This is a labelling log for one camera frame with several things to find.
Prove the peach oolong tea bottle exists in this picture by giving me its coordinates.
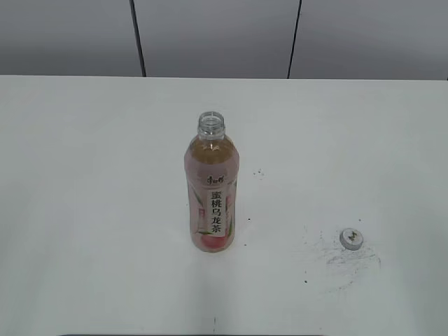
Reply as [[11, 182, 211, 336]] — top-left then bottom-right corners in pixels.
[[184, 111, 239, 253]]

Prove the white bottle cap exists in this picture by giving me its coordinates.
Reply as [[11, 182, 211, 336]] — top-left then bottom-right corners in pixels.
[[339, 228, 364, 251]]

